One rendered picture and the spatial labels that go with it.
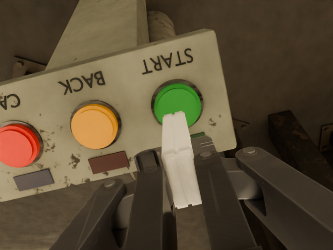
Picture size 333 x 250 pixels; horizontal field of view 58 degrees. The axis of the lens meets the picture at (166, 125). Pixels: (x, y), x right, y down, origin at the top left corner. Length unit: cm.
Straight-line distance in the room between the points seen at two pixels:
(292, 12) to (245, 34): 14
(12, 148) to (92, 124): 8
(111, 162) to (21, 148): 8
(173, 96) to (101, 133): 7
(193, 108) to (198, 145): 9
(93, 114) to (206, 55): 11
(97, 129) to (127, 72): 6
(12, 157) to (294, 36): 85
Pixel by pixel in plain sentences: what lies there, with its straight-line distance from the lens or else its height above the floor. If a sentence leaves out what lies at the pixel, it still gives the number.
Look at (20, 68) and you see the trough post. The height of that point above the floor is 1.
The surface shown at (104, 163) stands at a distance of 29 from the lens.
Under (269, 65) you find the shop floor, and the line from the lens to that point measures 100.
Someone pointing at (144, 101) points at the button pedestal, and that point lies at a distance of 26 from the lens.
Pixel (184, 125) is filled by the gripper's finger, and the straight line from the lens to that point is 17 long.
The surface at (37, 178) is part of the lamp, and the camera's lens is 31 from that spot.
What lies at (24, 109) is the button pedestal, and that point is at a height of 59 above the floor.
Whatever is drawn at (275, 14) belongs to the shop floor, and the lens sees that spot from 94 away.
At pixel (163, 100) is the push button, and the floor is 61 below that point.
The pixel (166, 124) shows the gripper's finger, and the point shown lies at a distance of 18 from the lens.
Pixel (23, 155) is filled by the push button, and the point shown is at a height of 61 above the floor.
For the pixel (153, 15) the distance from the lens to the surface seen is 82.
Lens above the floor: 82
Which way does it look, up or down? 52 degrees down
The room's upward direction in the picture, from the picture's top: 172 degrees clockwise
